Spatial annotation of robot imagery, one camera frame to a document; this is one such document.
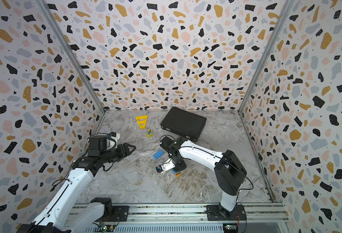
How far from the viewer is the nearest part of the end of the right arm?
0.61 m

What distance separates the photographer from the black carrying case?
1.04 meters

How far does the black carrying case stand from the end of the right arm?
29 cm
